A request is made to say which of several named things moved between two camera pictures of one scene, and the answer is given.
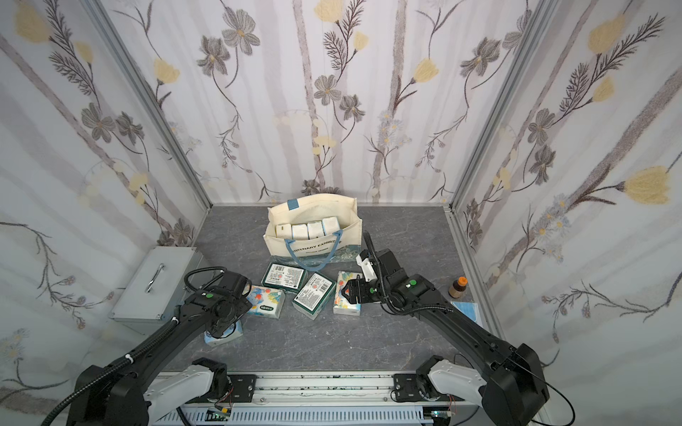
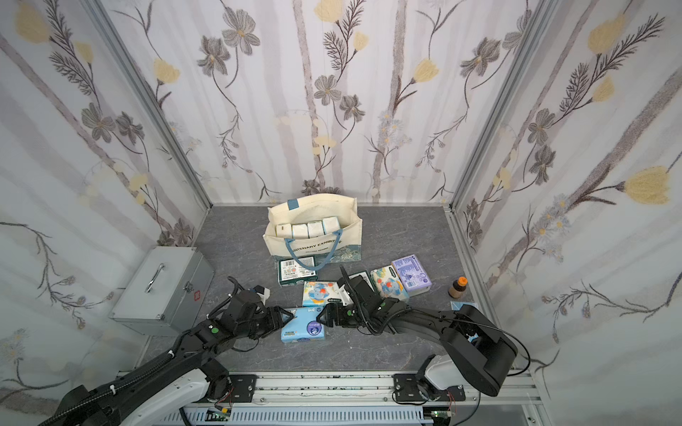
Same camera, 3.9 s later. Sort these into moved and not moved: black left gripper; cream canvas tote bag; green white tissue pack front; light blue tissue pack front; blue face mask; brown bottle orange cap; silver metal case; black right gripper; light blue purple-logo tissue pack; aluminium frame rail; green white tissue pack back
Moved: green white tissue pack back; green white tissue pack front; black left gripper; black right gripper
Not moved: light blue purple-logo tissue pack; aluminium frame rail; blue face mask; silver metal case; cream canvas tote bag; brown bottle orange cap; light blue tissue pack front
